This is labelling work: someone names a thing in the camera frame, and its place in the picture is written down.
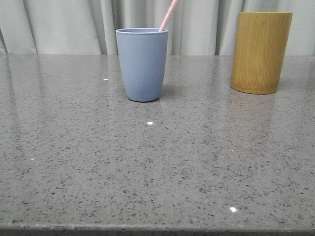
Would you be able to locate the blue plastic cup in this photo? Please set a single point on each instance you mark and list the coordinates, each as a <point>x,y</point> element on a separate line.
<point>142,55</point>

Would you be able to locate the bamboo wooden cup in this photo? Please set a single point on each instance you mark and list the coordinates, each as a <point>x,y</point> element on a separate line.
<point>260,45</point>

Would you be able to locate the grey-white curtain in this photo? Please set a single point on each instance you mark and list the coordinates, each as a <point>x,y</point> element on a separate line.
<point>87,27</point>

